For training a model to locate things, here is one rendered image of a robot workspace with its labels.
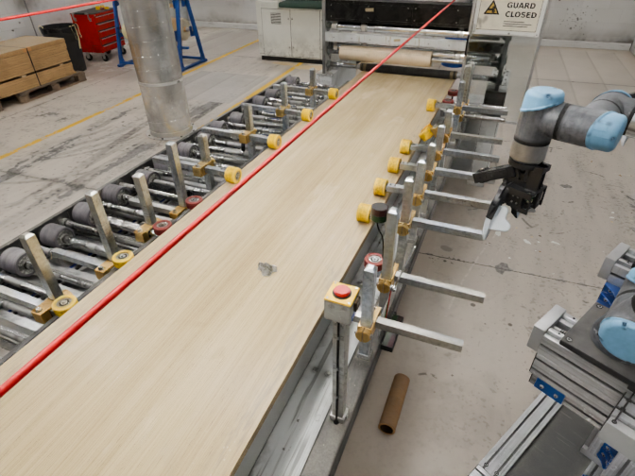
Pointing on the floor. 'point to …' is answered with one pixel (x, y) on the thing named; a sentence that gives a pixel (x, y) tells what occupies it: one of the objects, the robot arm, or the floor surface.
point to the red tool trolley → (97, 31)
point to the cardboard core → (394, 404)
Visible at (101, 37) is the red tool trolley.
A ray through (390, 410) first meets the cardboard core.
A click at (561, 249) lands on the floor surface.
